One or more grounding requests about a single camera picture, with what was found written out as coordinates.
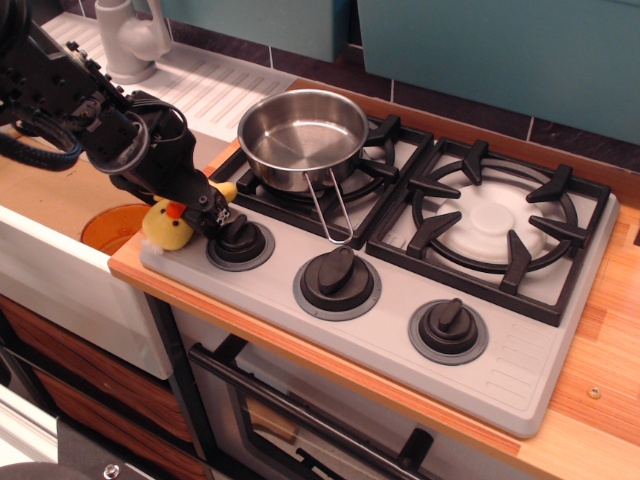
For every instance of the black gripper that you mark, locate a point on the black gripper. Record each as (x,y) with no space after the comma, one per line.
(166,167)

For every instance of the yellow stuffed duck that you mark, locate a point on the yellow stuffed duck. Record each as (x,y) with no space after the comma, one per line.
(164,227)

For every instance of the stainless steel pan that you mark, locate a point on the stainless steel pan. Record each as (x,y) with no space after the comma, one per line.
(305,141)

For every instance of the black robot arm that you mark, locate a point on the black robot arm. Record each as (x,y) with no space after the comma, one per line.
(142,143)

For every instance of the black left stove knob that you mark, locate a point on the black left stove knob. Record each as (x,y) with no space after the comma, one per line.
(241,245)

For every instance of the black stove knob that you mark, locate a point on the black stove knob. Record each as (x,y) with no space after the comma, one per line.
(241,245)
(337,286)
(448,332)

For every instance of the black middle stove knob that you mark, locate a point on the black middle stove knob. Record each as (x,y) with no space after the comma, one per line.
(337,286)

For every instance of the grey toy stove top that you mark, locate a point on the grey toy stove top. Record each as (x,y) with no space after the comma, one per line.
(508,386)

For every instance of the black right stove knob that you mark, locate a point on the black right stove knob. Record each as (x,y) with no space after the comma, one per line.
(448,332)

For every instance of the orange plastic plate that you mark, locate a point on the orange plastic plate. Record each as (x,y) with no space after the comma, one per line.
(109,230)

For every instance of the white toy sink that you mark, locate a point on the white toy sink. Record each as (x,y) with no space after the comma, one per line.
(45,266)

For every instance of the grey toy faucet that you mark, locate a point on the grey toy faucet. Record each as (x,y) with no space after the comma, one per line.
(131,45)

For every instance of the black left burner grate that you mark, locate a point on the black left burner grate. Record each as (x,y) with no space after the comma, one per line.
(386,159)

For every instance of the black burner grate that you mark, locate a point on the black burner grate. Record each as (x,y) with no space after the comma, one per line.
(519,236)
(386,159)

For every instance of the wooden drawer unit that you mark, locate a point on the wooden drawer unit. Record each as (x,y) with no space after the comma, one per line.
(122,407)

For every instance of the toy oven door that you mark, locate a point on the toy oven door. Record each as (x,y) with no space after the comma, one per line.
(289,423)

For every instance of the black right burner grate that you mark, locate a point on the black right burner grate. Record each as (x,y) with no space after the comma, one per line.
(519,236)

